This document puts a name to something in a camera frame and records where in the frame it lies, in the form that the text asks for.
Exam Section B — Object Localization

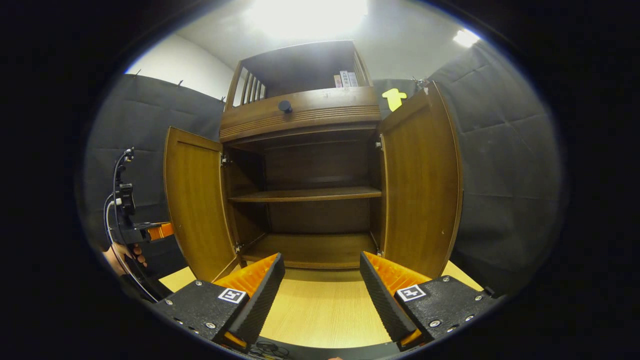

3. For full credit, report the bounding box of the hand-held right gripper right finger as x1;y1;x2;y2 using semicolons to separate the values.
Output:
359;251;501;351

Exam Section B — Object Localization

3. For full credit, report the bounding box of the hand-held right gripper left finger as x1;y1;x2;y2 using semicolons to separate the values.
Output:
150;252;286;351

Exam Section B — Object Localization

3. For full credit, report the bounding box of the wooden shoe cabinet door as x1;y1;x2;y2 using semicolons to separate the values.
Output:
377;81;464;279
163;126;241;283

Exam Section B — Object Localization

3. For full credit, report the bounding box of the wooden double-door shoe cabinet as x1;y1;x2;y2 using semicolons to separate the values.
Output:
163;40;464;283

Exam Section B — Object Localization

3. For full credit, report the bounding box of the wooden inner cabinet shelf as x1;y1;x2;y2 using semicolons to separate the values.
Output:
227;186;383;203

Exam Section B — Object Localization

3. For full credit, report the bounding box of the black backdrop cloth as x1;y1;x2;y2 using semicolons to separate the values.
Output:
82;40;568;301

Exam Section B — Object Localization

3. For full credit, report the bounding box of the large ceiling light panel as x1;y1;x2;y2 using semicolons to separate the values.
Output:
250;0;368;38

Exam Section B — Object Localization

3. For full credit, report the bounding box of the small ceiling light panel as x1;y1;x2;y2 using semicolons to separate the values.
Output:
452;28;481;49

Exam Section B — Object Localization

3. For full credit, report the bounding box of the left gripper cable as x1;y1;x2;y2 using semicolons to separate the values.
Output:
103;150;161;303

